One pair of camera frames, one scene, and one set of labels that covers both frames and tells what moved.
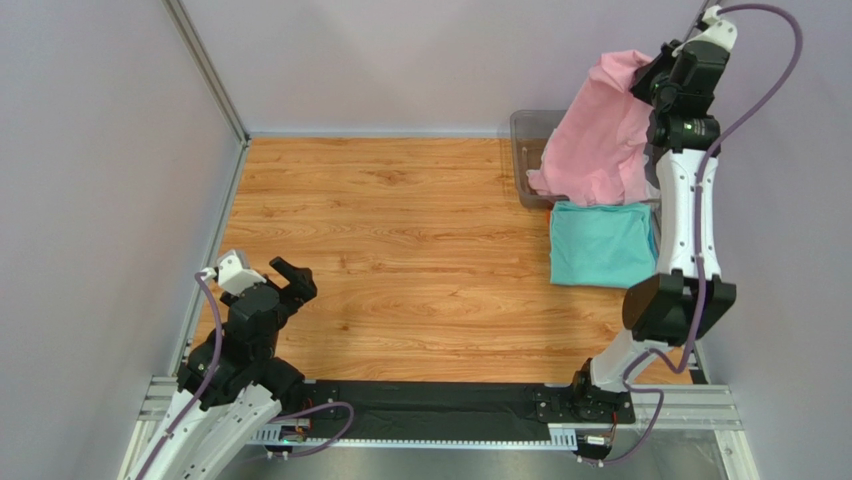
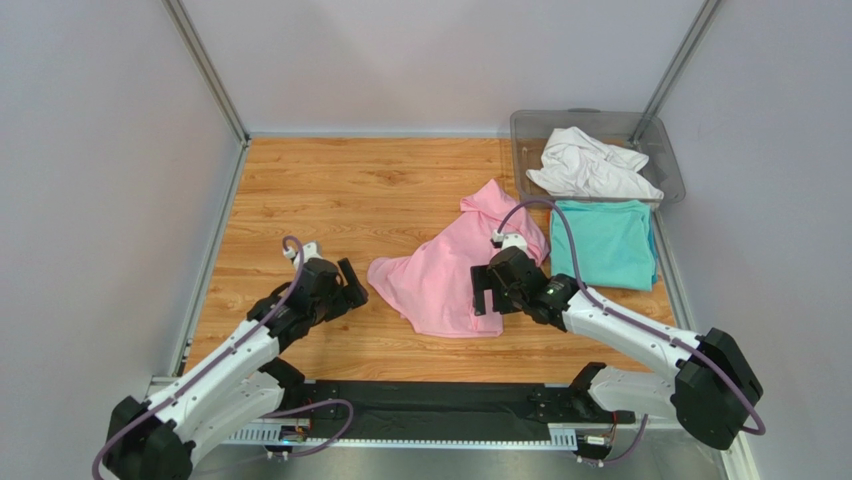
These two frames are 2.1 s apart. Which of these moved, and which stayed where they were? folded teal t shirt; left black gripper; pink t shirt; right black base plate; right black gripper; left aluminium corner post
Moved: right black gripper; pink t shirt; left black gripper
Stayed: right black base plate; left aluminium corner post; folded teal t shirt
